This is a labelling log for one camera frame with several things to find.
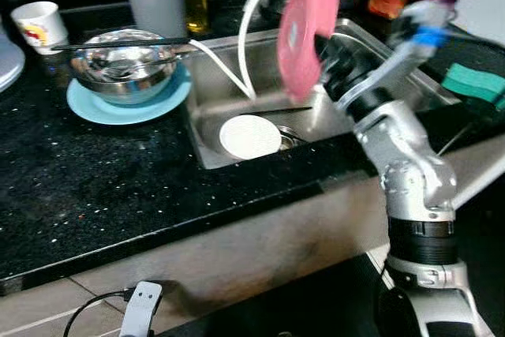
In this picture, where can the pink plate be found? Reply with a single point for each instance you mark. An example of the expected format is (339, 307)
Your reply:
(308, 29)

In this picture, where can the dark floor mat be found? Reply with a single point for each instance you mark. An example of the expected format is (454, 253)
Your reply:
(276, 313)

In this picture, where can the steel mixing bowl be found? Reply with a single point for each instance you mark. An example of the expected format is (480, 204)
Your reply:
(122, 69)

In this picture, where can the white bowl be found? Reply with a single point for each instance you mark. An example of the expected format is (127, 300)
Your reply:
(250, 137)

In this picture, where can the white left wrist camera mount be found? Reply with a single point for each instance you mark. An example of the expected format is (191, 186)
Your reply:
(142, 309)

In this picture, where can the white printed mug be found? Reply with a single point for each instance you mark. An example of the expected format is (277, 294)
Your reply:
(39, 28)

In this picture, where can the steel sink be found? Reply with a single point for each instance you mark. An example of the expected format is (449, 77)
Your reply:
(213, 92)

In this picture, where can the green sponge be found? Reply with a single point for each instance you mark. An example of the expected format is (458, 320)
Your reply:
(473, 84)

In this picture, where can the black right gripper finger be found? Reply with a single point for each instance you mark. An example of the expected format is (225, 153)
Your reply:
(324, 46)

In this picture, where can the grey cabinet door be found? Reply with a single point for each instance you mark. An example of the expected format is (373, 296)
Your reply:
(276, 242)

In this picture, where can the teal plate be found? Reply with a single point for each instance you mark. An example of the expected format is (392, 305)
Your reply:
(126, 112)

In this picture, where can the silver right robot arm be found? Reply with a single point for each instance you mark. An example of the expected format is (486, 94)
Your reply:
(410, 171)

